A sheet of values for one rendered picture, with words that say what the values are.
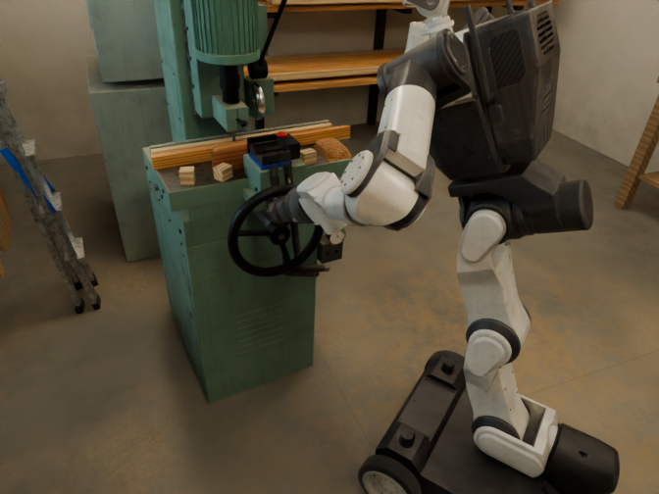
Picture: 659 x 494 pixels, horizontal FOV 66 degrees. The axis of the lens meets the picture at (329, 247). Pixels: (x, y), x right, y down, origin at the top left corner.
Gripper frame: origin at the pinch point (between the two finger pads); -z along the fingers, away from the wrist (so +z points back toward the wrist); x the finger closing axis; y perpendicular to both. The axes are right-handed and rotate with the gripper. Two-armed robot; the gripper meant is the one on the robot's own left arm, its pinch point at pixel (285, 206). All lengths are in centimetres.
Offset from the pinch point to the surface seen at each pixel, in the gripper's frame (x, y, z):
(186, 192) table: -16.1, 13.1, -24.0
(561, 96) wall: 337, -49, -192
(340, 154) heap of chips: 32.8, 3.7, -24.4
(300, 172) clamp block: 13.2, 4.8, -13.6
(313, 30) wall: 161, 79, -234
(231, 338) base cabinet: -20, -39, -54
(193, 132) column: 0, 29, -52
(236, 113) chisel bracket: 7.8, 27.5, -25.9
